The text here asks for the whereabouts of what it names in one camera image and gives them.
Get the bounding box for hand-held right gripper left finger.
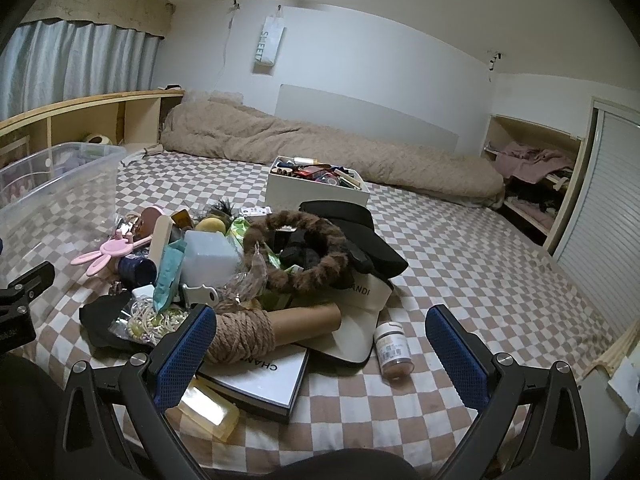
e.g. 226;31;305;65
62;304;218;480

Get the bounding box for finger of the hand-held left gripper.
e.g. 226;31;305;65
0;265;56;321

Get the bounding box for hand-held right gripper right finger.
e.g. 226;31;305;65
424;304;588;480

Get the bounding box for clear bag of beads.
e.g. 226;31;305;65
107;296;191;347

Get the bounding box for white capped pill bottle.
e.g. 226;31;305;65
374;321;416;381

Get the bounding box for teal wet wipes pack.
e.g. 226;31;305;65
152;240;189;313

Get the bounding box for pink bunny phone holder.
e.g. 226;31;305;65
70;232;153;277

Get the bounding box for clear plastic container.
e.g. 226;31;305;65
0;142;128;241

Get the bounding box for crinkled clear plastic bag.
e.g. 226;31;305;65
220;242;281;312

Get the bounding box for plush keychain bundle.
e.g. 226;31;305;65
112;215;144;242

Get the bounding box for pink brown round toy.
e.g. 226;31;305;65
139;206;169;239

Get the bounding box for black and white flat box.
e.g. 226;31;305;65
192;342;311;423

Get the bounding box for black cloth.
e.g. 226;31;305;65
79;291;151;351

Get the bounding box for dark blue dotted bottle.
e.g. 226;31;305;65
117;255;158;289

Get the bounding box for translucent white plastic box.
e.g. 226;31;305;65
180;230;242;287

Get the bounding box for white visor cap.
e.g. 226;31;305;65
300;267;396;365

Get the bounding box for beige wooden paddle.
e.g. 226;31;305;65
149;215;176;272

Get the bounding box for brown cardboard tube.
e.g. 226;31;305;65
267;304;343;347

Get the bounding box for green snack packet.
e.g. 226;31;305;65
227;217;286;272

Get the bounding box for black visor cap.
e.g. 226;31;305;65
299;200;410;282

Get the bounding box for black feather puff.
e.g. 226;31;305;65
202;199;236;221

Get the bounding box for dark folded clothes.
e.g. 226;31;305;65
505;180;568;217

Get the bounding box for wooden shelf unit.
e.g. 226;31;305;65
0;90;186;171

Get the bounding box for cream closet shelf niche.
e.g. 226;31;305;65
480;114;587;256

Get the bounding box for white storage box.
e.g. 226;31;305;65
265;156;372;214

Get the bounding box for white slatted shutter door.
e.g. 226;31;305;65
550;95;640;358

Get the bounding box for pink folded clothes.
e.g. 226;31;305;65
492;141;576;181

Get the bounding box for pile of cosmetics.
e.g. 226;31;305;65
270;156;363;190

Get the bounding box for grey window curtain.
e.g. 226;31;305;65
0;20;161;122

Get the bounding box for beige duvet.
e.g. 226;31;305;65
160;91;507;209

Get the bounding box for grey headboard panel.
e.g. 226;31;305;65
275;84;461;155

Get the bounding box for beige printed valance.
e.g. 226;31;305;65
20;0;177;39

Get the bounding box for white paper bag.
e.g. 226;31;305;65
252;5;286;76

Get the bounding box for coil of jute rope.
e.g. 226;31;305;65
205;309;277;365

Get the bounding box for white handled tool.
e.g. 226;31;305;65
181;282;221;309

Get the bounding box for brown fur ring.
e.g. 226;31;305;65
242;208;351;294

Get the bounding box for thin wall cable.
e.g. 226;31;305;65
215;2;242;93

